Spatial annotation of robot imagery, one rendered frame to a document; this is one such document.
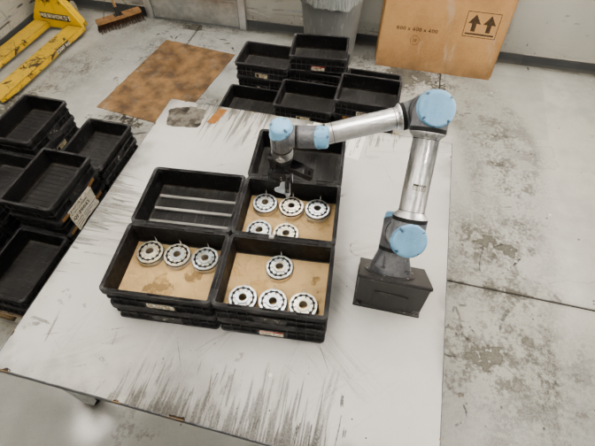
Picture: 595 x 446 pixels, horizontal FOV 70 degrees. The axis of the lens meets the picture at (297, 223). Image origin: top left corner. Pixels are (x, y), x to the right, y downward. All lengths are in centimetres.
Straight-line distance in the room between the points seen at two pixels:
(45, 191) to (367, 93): 203
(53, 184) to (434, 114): 206
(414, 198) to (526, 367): 146
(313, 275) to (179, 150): 107
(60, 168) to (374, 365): 203
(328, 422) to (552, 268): 190
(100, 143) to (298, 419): 214
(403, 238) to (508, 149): 231
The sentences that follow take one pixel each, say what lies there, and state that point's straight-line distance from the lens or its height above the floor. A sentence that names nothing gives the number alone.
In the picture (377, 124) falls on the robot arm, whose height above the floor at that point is 128.
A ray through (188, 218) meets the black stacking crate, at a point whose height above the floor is 83.
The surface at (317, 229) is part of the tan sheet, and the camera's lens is 173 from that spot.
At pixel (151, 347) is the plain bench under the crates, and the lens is 172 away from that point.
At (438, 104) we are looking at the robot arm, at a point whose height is 142.
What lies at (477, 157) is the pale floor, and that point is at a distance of 345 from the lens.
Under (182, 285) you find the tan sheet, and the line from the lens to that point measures 165.
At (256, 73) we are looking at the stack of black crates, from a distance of 328.
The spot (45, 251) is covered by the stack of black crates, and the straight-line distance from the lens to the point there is 272.
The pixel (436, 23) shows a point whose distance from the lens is 409.
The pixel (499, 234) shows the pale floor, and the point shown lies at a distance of 302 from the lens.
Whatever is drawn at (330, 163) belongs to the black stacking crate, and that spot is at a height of 83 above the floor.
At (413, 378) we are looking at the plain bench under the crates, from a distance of 165.
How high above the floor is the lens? 223
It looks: 53 degrees down
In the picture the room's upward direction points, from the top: straight up
